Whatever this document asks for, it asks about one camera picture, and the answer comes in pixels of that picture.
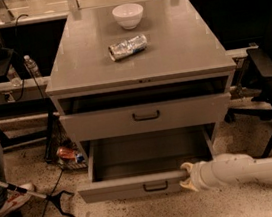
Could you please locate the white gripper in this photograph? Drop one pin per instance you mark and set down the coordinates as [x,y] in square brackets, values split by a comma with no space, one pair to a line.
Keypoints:
[196,176]

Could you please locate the grey drawer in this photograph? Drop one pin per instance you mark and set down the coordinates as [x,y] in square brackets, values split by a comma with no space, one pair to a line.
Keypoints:
[144,164]
[146,118]

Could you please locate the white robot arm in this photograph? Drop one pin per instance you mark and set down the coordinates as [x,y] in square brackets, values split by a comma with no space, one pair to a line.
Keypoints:
[227,169]

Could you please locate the grey metal drawer cabinet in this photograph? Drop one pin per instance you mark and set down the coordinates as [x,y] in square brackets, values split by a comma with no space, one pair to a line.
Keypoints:
[183,59]

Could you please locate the grey top drawer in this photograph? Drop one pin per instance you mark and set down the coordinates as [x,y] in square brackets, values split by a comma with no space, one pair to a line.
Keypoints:
[146,118]

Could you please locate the orange bottle on floor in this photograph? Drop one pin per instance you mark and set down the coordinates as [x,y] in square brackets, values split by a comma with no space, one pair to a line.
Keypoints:
[67,153]

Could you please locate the grabber reach tool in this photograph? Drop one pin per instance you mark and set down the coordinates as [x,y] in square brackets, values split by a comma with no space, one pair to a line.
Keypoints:
[54,199]

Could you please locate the crushed silver can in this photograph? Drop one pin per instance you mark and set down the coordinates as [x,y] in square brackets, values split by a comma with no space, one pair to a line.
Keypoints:
[128,47]

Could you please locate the white ceramic bowl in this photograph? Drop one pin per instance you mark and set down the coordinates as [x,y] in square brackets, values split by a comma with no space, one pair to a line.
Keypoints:
[128,15]

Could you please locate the white sneaker shoe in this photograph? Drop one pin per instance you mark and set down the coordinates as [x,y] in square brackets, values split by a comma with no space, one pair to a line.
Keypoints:
[11,201]

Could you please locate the clear plastic water bottle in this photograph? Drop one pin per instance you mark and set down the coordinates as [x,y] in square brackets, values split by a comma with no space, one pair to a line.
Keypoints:
[32,66]

